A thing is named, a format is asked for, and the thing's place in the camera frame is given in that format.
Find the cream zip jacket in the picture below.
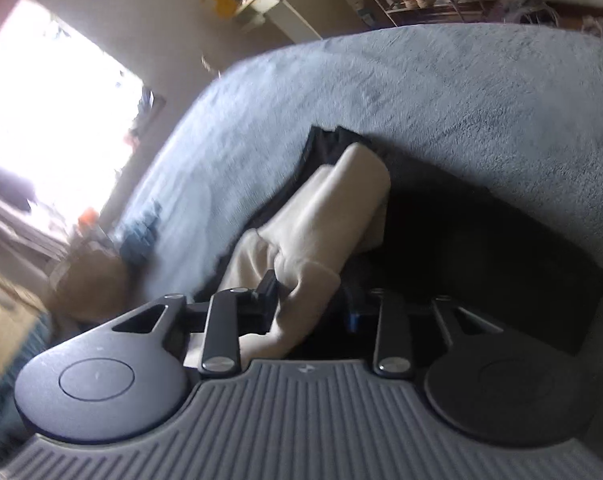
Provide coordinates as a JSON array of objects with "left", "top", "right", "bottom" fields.
[{"left": 189, "top": 141, "right": 393, "bottom": 367}]

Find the light blue garment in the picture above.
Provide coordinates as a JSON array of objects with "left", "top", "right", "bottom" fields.
[{"left": 113, "top": 199, "right": 163, "bottom": 267}]

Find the white desk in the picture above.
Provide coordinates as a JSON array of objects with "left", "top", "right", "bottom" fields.
[{"left": 233, "top": 0, "right": 368, "bottom": 44}]

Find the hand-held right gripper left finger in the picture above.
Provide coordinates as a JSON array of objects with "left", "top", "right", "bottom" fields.
[{"left": 112, "top": 269, "right": 279, "bottom": 377}]

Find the tan garment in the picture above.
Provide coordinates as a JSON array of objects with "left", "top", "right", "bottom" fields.
[{"left": 50, "top": 249, "right": 133, "bottom": 322}]

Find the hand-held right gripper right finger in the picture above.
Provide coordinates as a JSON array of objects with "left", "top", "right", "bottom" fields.
[{"left": 345, "top": 284, "right": 503, "bottom": 379}]

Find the blue duvet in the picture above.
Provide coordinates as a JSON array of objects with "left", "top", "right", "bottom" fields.
[{"left": 0, "top": 309, "right": 53, "bottom": 461}]

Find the yellow box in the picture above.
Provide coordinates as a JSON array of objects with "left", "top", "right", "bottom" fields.
[{"left": 200, "top": 0, "right": 241, "bottom": 22}]

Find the black garment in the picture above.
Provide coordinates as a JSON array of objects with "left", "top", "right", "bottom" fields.
[{"left": 286, "top": 124, "right": 603, "bottom": 357}]

